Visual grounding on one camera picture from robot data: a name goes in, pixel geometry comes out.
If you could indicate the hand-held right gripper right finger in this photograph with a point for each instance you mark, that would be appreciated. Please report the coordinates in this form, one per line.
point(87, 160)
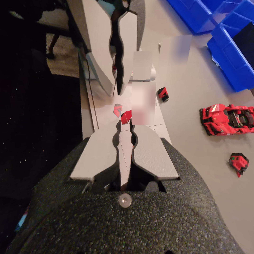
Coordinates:
point(154, 158)

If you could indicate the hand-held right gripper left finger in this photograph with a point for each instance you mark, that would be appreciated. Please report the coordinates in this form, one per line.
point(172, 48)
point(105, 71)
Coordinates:
point(99, 156)

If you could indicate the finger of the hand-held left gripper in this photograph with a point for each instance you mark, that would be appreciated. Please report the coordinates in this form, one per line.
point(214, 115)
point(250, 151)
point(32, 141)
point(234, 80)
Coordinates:
point(99, 39)
point(130, 39)

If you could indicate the small red lego wedge piece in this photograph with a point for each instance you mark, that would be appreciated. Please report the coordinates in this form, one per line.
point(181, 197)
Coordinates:
point(125, 117)

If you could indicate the black chair leg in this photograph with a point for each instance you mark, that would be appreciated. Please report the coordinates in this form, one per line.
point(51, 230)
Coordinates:
point(52, 45)

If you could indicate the red green lego car section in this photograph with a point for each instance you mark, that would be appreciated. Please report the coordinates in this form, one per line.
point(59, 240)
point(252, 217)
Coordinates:
point(239, 163)

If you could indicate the red black lego subassembly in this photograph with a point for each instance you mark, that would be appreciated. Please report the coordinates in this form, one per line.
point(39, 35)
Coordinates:
point(163, 93)

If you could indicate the lego instruction booklet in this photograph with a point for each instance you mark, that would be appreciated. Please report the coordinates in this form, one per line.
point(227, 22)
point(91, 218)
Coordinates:
point(107, 111)

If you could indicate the white paper scrap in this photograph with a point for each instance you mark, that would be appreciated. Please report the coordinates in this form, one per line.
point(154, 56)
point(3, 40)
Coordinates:
point(216, 61)

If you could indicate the red lego race car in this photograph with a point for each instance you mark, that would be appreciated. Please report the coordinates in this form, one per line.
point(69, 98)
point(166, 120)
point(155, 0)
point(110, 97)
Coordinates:
point(214, 117)

